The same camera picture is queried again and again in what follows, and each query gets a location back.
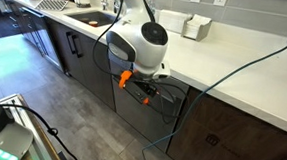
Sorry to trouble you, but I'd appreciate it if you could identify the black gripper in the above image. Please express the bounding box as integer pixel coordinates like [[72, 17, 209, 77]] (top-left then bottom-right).
[[132, 73, 163, 92]]

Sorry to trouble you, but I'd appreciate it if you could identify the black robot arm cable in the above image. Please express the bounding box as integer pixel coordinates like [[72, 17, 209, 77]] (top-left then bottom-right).
[[87, 0, 196, 128]]

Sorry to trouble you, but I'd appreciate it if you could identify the white napkin stack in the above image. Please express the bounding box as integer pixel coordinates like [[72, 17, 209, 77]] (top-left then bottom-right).
[[183, 12, 213, 41]]

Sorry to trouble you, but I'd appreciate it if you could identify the wooden robot cart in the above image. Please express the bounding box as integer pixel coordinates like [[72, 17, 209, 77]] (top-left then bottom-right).
[[0, 92, 70, 160]]

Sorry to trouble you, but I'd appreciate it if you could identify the stainless steel dishwasher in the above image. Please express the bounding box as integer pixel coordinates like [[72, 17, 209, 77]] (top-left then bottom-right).
[[101, 47, 193, 155]]

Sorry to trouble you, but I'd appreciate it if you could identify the striped dish drying mat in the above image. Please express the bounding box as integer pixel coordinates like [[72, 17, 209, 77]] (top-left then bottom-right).
[[34, 0, 70, 13]]

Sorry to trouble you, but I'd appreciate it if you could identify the black cable with tie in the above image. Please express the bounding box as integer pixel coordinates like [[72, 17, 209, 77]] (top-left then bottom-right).
[[0, 102, 87, 160]]

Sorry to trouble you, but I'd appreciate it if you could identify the black wrist camera orange mount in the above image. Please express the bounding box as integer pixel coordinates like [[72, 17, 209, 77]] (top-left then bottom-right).
[[116, 68, 161, 107]]

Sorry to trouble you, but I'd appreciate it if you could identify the chrome soap dispenser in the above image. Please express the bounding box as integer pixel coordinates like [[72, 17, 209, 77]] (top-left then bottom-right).
[[112, 0, 121, 14]]

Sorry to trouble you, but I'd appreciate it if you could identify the dark wood sink cabinet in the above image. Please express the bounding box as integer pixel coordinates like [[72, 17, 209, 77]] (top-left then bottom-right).
[[39, 17, 122, 112]]

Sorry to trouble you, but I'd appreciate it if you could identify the dark glossy cabinet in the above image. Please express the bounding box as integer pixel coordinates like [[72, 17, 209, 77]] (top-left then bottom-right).
[[2, 1, 68, 72]]

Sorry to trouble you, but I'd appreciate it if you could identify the teal cable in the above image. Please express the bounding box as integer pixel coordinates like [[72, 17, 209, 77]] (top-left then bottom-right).
[[140, 15, 287, 160]]

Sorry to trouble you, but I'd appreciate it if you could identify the white paper towel stack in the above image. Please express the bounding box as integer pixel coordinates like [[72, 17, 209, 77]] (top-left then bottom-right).
[[155, 8, 194, 36]]

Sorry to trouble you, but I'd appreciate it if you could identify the steel kitchen sink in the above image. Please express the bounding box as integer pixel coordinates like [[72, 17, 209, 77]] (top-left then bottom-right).
[[64, 8, 121, 30]]

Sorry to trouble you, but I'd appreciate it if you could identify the black cabinet handle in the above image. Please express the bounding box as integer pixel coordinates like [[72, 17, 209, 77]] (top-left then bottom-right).
[[70, 34, 86, 59], [64, 30, 78, 56]]

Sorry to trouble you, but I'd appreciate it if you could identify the grey metal napkin holder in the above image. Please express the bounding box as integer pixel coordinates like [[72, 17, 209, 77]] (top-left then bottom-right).
[[180, 17, 213, 43]]

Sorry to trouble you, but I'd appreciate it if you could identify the clear plastic water bottle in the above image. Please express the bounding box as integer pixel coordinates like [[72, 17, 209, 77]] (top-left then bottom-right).
[[146, 0, 158, 16]]

